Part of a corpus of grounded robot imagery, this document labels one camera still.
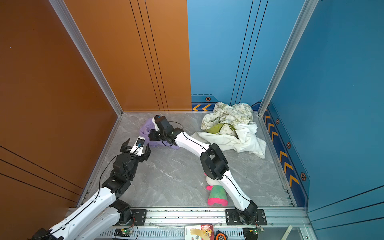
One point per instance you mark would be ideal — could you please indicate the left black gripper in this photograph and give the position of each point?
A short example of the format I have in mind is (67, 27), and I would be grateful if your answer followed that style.
(123, 149)

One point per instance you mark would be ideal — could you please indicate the purple cloth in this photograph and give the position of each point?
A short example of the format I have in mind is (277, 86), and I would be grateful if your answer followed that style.
(145, 131)

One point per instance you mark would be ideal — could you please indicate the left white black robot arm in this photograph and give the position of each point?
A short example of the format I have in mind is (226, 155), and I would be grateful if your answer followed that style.
(104, 209)

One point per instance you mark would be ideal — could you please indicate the green cloth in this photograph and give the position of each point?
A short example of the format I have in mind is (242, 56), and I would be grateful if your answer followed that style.
(223, 129)

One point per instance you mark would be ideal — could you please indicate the floral patterned cream cloth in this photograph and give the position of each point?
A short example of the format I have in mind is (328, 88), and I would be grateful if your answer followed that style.
(223, 113)

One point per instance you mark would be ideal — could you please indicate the white cloth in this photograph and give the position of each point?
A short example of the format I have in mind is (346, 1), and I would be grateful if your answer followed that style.
(245, 140)

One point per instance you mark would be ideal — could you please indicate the pink green plush toy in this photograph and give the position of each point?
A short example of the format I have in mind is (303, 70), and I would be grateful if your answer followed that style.
(218, 195)

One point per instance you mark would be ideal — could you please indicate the left green circuit board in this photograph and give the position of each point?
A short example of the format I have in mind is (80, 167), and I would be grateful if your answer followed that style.
(123, 233)

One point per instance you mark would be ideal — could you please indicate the green circuit board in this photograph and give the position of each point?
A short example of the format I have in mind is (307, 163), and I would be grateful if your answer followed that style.
(256, 230)
(123, 233)

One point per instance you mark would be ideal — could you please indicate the orange black tape measure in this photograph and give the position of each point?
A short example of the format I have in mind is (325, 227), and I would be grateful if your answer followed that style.
(221, 236)

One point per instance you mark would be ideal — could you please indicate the right green circuit board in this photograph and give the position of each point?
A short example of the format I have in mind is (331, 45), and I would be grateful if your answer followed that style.
(256, 230)

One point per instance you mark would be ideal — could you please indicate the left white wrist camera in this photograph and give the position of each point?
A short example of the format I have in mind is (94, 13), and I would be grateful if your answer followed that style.
(138, 147)

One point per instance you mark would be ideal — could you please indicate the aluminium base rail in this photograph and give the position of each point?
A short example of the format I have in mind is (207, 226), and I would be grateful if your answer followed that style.
(269, 217)

